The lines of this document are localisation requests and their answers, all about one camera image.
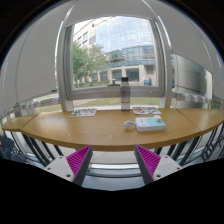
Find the white window frame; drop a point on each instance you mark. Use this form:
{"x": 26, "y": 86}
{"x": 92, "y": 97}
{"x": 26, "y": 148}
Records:
{"x": 103, "y": 41}

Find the white teal power bank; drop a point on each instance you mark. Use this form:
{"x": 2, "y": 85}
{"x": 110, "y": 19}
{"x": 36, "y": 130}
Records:
{"x": 145, "y": 124}

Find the wooden curved counter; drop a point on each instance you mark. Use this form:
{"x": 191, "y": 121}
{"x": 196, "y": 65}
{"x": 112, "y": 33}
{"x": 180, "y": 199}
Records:
{"x": 104, "y": 131}

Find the white charger plug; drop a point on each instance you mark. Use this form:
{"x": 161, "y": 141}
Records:
{"x": 157, "y": 117}

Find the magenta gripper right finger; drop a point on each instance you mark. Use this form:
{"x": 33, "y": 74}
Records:
{"x": 152, "y": 166}

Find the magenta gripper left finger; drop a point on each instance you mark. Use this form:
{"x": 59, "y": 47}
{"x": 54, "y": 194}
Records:
{"x": 73, "y": 167}

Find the clear water bottle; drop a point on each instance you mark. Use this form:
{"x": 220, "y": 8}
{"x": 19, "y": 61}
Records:
{"x": 125, "y": 94}

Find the colourful booklet left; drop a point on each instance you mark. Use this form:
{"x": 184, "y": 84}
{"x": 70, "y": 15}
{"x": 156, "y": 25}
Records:
{"x": 83, "y": 112}

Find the colourful booklet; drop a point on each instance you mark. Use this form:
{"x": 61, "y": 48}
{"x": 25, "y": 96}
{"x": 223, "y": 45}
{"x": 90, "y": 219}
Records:
{"x": 146, "y": 111}
{"x": 83, "y": 112}

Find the colourful booklet right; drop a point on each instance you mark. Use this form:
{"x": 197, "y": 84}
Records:
{"x": 146, "y": 111}

